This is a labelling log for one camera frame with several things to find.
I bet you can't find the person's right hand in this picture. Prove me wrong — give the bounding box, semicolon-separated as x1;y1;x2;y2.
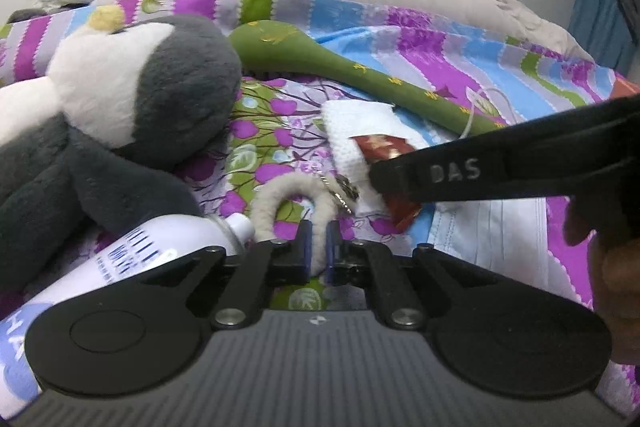
564;197;640;365

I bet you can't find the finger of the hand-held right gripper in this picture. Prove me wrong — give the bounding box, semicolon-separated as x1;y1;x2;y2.
369;113;566;204

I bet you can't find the dark red snack packet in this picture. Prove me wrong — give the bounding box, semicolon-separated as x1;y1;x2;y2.
349;134;423;229

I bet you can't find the white folded towel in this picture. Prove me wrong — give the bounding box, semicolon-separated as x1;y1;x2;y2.
320;101;436;215

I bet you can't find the white spray bottle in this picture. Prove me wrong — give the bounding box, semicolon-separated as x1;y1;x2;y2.
0;213;257;405

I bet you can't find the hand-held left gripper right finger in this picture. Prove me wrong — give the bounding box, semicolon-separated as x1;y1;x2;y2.
325;221;506;330

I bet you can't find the blue face mask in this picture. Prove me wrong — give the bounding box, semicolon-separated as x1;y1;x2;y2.
411;196;598;308

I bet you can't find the striped floral bedsheet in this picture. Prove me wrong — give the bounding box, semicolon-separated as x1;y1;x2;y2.
0;0;640;408

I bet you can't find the green plush massage hammer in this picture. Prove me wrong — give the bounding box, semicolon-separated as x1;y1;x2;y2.
228;21;516;138

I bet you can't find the pink cardboard box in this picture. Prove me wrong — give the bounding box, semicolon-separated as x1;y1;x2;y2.
607;74;640;102

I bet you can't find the dark grey cloth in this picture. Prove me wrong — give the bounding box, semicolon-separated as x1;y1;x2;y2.
7;8;48;26

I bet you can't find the grey white penguin plush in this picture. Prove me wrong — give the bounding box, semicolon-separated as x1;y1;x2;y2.
0;6;244;293

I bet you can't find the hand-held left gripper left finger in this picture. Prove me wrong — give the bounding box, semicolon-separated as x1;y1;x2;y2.
117;219;314;330

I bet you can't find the cream fluffy ring keychain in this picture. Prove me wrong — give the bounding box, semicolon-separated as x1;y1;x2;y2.
248;167;361;243

